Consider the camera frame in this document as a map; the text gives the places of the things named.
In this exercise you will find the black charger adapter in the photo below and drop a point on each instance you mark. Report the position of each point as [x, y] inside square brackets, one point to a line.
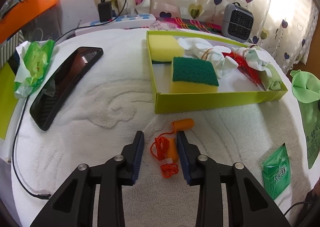
[105, 13]

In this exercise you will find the lime green box lid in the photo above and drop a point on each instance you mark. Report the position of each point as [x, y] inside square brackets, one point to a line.
[6, 96]

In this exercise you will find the black smartphone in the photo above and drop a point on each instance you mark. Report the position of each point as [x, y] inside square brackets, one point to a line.
[65, 84]

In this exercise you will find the lime green cardboard box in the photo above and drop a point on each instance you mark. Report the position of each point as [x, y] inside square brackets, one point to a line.
[200, 101]

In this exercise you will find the light green cloth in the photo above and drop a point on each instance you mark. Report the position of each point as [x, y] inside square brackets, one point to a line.
[308, 106]
[271, 79]

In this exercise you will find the striped box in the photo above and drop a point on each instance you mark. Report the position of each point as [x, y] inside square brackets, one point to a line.
[10, 46]

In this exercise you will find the small grey fan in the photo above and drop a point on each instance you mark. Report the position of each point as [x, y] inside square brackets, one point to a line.
[237, 23]

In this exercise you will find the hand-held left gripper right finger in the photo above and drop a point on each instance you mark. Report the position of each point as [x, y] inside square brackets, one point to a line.
[183, 159]

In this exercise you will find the rolled light green cloth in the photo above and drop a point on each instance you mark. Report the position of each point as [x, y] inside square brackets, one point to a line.
[271, 79]

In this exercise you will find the pink printed plastic wrapper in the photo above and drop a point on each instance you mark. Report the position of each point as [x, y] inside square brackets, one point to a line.
[162, 26]

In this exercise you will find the colourful striped cloth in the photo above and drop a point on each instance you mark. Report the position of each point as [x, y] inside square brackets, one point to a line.
[197, 25]

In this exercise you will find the green tissue packet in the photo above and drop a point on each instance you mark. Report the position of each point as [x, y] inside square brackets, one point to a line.
[35, 64]

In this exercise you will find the green plastic packet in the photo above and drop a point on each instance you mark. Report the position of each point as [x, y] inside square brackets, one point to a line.
[276, 172]

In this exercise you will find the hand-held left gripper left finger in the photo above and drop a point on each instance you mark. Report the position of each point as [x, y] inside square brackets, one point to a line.
[138, 156]

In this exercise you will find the white power strip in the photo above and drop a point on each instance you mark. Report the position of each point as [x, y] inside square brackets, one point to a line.
[125, 23]

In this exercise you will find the yellow sponge with green scourer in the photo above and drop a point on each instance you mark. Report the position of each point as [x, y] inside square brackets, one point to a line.
[192, 71]

